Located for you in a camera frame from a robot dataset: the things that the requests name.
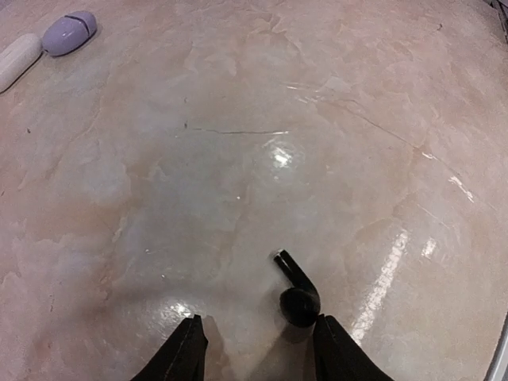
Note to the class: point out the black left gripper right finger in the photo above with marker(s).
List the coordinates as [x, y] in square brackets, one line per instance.
[338, 357]

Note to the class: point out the black earbud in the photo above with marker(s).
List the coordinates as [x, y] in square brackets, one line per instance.
[300, 304]

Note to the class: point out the purple earbud charging case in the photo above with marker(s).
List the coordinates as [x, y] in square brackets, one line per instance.
[69, 33]

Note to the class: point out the white earbud charging case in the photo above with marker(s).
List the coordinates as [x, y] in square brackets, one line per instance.
[18, 57]

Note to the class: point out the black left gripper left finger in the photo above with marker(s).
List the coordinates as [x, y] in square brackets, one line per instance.
[181, 357]

